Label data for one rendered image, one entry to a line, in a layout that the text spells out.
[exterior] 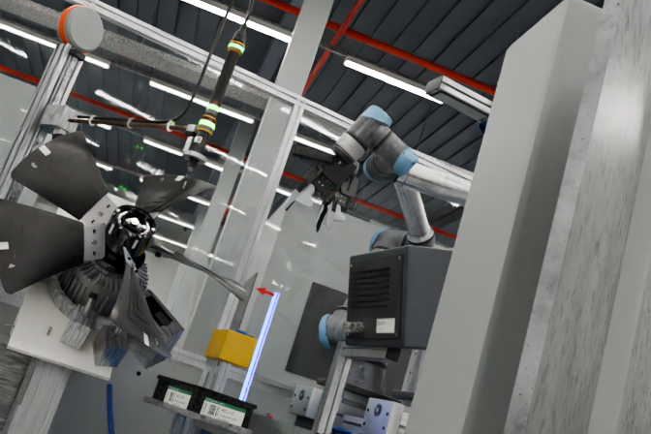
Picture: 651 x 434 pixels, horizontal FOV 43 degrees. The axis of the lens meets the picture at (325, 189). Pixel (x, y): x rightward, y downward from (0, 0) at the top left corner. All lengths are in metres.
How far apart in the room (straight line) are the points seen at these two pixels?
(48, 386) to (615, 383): 2.10
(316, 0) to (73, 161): 5.34
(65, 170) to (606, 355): 2.14
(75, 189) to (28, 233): 0.26
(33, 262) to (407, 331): 0.96
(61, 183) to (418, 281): 1.11
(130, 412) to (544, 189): 2.76
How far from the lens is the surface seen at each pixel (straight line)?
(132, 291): 2.05
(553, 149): 0.22
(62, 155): 2.33
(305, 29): 7.32
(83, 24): 2.92
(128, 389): 2.94
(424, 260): 1.57
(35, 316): 2.25
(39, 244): 2.09
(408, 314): 1.54
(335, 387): 1.79
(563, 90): 0.23
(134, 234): 2.14
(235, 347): 2.51
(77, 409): 2.92
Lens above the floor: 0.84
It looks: 16 degrees up
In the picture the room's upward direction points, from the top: 18 degrees clockwise
